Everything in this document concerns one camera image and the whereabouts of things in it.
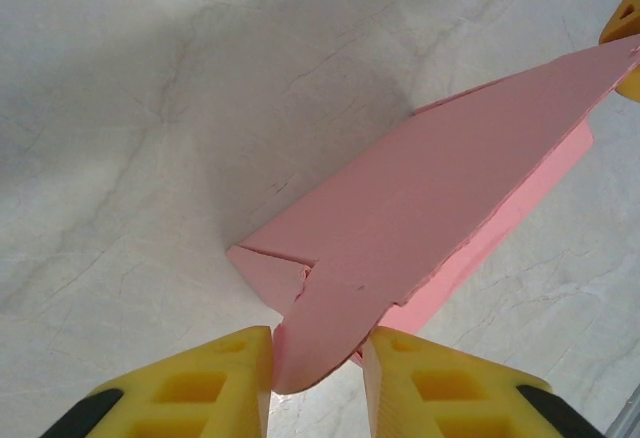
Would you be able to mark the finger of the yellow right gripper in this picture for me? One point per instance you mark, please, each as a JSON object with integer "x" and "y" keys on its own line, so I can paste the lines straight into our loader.
{"x": 625, "y": 20}
{"x": 631, "y": 85}

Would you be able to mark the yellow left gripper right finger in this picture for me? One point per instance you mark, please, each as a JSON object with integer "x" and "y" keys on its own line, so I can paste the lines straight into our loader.
{"x": 450, "y": 393}

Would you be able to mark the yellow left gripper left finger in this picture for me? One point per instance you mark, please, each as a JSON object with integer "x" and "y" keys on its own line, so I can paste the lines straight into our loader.
{"x": 200, "y": 393}

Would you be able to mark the pink paper box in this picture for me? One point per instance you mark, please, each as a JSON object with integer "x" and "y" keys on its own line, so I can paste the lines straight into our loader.
{"x": 425, "y": 198}

